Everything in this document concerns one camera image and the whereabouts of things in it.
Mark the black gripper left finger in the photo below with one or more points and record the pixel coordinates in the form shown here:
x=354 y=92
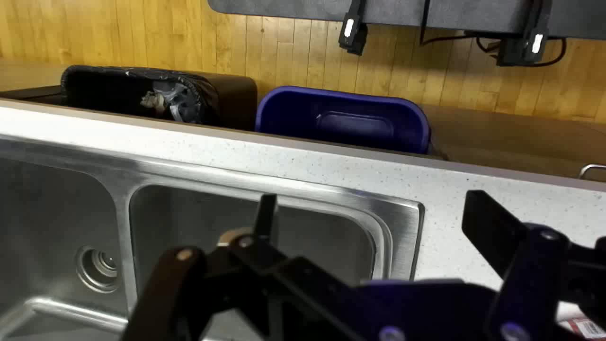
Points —
x=201 y=285

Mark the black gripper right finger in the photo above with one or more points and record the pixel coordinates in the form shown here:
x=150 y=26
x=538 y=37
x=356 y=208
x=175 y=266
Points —
x=536 y=266

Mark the round sink drain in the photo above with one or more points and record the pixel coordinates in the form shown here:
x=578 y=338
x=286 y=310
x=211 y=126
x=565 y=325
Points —
x=97 y=268

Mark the stainless steel double sink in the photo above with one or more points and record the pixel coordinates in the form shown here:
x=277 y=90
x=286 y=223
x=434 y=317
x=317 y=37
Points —
x=190 y=177

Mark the black trash bin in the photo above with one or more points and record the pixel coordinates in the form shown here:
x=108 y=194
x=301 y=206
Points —
x=233 y=102

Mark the blue plastic bin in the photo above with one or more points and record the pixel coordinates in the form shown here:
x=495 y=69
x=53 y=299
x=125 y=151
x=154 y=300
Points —
x=284 y=115

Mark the black clamp device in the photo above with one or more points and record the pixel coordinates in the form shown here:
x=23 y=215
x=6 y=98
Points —
x=353 y=31
x=521 y=48

